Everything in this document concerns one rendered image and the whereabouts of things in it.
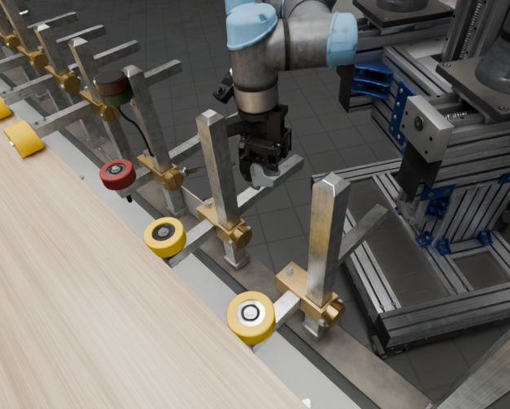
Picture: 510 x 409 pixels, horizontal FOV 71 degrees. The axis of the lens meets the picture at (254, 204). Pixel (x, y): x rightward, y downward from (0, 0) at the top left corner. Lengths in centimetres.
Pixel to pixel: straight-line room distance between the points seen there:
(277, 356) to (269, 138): 49
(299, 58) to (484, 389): 50
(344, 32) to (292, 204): 148
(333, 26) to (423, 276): 115
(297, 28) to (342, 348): 60
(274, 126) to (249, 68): 11
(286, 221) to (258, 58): 141
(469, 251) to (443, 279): 19
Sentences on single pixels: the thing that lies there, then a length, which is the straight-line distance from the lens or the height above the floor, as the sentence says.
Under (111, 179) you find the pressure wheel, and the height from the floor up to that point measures 91.
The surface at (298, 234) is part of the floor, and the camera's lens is 185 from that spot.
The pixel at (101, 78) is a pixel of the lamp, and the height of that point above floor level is 113.
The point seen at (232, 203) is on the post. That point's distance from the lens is 74.
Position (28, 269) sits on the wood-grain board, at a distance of 82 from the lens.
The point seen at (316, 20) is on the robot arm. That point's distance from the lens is 60.
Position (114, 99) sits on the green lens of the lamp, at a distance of 78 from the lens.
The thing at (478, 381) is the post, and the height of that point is 96.
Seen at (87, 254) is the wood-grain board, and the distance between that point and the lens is 78.
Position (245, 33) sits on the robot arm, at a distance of 56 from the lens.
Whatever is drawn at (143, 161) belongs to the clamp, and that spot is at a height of 87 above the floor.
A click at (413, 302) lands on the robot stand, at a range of 148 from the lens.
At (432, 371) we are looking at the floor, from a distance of 162.
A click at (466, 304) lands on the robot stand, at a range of 152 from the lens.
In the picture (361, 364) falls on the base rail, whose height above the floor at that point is 70.
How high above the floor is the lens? 145
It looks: 46 degrees down
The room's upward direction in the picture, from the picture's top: 6 degrees counter-clockwise
